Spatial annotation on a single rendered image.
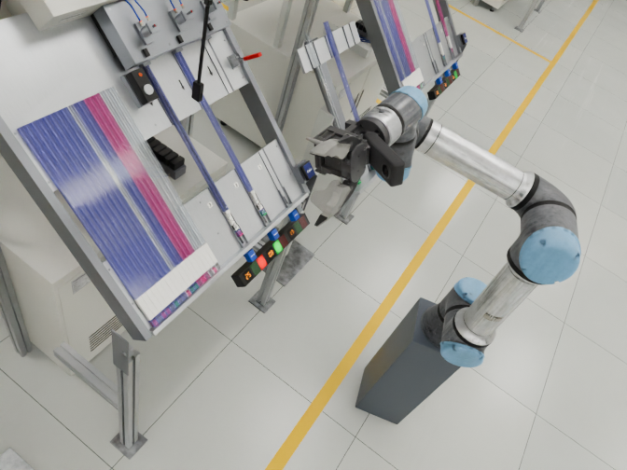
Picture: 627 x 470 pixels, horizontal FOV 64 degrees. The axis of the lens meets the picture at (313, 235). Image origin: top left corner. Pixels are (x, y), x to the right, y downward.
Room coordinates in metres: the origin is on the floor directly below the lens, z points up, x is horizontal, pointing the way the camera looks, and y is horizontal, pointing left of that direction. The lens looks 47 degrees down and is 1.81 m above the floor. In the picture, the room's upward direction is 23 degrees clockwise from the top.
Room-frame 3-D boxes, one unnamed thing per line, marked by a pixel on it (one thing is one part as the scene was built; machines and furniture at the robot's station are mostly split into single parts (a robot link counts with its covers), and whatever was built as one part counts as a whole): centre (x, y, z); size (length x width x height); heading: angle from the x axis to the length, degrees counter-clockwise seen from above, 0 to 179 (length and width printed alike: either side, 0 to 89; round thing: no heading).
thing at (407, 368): (1.02, -0.50, 0.27); 0.18 x 0.18 x 0.55; 0
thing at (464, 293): (1.01, -0.50, 0.72); 0.13 x 0.12 x 0.14; 0
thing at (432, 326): (1.02, -0.50, 0.60); 0.15 x 0.15 x 0.10
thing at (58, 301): (1.02, 0.78, 0.31); 0.70 x 0.65 x 0.62; 164
